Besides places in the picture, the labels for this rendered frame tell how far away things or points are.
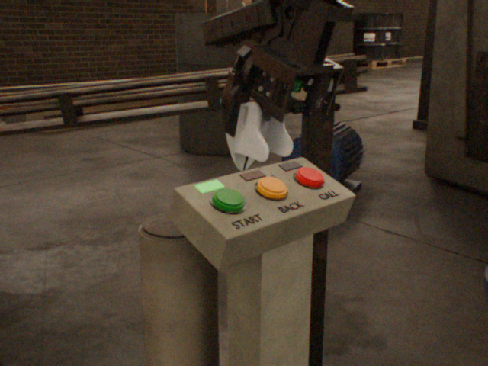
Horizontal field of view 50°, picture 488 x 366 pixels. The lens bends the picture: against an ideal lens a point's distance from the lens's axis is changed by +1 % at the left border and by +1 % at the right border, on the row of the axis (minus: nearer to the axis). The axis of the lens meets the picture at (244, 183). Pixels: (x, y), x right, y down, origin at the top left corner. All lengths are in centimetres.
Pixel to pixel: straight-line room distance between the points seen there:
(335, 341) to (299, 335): 71
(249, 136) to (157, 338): 40
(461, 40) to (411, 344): 166
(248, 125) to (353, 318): 110
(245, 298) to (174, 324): 15
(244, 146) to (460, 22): 229
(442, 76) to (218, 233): 238
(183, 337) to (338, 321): 81
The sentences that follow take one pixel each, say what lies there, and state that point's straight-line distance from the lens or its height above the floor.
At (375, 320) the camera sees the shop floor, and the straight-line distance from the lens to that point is 160.
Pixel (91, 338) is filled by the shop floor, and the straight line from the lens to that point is 153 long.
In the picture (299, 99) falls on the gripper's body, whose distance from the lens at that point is 53.
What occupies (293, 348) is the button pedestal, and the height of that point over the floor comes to 37.
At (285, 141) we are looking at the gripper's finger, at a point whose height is 69.
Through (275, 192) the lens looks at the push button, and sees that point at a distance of 67.
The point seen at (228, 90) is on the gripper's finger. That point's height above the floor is 75.
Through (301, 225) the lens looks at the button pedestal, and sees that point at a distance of 68.
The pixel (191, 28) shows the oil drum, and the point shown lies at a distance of 336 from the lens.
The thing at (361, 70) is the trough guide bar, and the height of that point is 73.
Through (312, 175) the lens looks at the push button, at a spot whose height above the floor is 61.
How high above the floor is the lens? 81
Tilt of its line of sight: 17 degrees down
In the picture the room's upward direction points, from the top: straight up
